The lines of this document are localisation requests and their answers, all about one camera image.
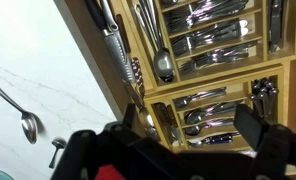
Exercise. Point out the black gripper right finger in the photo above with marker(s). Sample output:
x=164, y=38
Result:
x=249, y=128

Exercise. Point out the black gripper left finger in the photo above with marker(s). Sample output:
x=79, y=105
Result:
x=129, y=116

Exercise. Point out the big silver spoon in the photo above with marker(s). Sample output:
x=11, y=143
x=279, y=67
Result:
x=28, y=125

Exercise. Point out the loose silver spoon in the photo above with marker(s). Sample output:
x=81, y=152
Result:
x=145, y=116

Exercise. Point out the silver serving spoon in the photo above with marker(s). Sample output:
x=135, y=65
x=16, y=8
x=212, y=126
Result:
x=163, y=65

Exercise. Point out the wooden drawer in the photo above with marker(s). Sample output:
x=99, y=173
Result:
x=88, y=60

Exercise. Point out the small silver spoon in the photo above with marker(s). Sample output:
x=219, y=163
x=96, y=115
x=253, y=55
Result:
x=58, y=144

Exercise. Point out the pile of silver spoons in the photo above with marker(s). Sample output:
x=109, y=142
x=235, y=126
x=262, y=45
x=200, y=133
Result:
x=194, y=130
x=196, y=116
x=188, y=100

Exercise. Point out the pile of silver forks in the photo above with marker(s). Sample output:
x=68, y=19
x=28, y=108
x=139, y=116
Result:
x=208, y=37
x=218, y=57
x=201, y=15

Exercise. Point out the pile of table knives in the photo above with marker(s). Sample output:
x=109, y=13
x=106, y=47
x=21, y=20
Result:
x=276, y=26

